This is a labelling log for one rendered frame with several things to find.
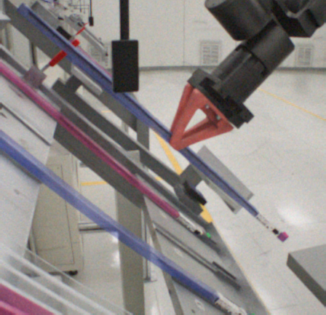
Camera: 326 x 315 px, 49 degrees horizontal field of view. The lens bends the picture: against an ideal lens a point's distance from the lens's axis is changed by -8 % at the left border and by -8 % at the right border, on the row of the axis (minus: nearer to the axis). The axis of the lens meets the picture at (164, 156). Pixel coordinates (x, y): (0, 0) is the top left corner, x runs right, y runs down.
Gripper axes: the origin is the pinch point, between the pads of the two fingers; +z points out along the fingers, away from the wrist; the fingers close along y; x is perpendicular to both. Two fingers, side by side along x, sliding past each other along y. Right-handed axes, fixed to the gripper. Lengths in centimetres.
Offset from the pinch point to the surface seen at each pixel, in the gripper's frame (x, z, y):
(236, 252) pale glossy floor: 109, 31, -103
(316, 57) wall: 422, -311, -762
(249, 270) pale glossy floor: 109, 31, -86
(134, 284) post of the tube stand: 37, 42, -38
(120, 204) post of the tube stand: 17.0, 24.7, -38.3
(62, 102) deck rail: -12.2, 9.8, -18.4
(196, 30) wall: 166, -135, -761
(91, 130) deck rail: -5.1, 10.2, -18.3
